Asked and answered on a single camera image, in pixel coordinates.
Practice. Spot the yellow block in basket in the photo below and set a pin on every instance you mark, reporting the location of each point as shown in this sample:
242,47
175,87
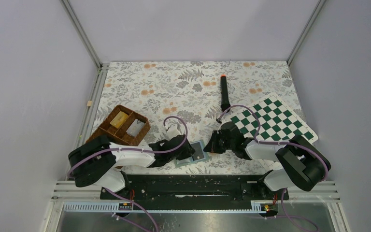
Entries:
119,119

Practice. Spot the floral patterned table mat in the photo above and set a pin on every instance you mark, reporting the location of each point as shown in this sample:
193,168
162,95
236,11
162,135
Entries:
188,93

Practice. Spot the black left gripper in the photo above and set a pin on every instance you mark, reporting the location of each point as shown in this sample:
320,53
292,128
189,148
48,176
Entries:
187,152

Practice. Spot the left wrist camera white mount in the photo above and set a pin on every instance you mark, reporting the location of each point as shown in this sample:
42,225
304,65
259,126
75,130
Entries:
173,132

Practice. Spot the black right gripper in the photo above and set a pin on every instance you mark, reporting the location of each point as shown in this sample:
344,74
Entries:
212,146

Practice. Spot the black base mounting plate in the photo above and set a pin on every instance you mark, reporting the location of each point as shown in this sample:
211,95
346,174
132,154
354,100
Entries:
197,192

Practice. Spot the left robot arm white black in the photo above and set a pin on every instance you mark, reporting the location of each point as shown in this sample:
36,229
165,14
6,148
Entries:
95,162

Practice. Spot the brown wicker basket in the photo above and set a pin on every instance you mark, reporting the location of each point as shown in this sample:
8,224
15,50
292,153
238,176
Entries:
119,135

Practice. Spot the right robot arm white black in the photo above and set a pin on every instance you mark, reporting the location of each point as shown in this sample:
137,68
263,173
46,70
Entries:
302,164

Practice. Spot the white card in basket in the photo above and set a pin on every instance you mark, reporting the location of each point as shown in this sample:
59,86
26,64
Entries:
135,128

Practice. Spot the green white chessboard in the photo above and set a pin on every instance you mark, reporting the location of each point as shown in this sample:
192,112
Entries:
278,120

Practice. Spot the black microphone orange tip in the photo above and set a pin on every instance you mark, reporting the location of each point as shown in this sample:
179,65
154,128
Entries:
225,104

